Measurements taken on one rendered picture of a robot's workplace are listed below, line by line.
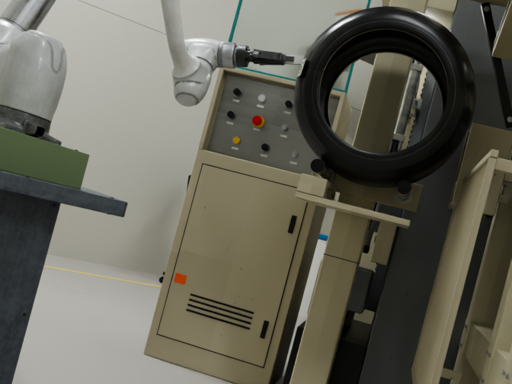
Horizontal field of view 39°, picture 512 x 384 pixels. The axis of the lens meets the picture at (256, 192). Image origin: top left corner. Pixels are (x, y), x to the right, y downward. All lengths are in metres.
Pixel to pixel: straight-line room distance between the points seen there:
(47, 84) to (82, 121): 3.49
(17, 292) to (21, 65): 0.58
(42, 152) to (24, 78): 0.21
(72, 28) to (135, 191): 1.29
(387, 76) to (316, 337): 0.99
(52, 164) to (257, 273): 1.34
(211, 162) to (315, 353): 0.92
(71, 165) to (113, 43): 3.69
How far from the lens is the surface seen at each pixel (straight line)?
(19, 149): 1.83
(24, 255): 1.92
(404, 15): 2.38
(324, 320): 2.67
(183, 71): 2.38
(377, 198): 2.62
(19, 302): 1.94
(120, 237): 5.62
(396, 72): 2.72
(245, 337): 3.01
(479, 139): 2.61
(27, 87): 1.93
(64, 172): 1.87
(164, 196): 5.72
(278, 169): 2.98
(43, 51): 1.95
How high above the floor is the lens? 0.72
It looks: 1 degrees up
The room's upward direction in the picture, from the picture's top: 15 degrees clockwise
